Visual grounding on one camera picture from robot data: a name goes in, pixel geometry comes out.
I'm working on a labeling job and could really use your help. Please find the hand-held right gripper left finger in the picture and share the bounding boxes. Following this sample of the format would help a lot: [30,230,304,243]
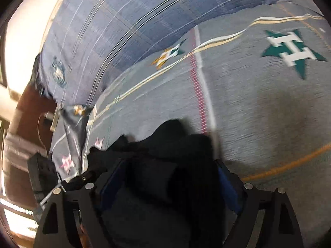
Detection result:
[34,157,128,248]

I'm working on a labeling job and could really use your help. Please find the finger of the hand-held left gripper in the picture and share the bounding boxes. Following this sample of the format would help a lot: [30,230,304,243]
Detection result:
[61,173,91,190]

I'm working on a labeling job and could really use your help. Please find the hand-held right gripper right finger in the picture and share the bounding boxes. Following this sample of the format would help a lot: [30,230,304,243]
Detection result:
[215,159,304,248]

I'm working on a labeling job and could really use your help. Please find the blue plaid quilt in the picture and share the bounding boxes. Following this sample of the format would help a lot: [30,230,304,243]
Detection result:
[33,0,294,109]

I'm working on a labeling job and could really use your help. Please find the grey star print bed sheet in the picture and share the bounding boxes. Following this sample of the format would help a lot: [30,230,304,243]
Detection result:
[49,1,331,248]

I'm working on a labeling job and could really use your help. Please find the white cable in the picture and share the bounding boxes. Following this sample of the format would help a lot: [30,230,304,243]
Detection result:
[37,112,53,158]

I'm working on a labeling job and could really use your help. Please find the black pants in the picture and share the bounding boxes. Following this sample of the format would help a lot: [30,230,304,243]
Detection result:
[86,119,241,248]

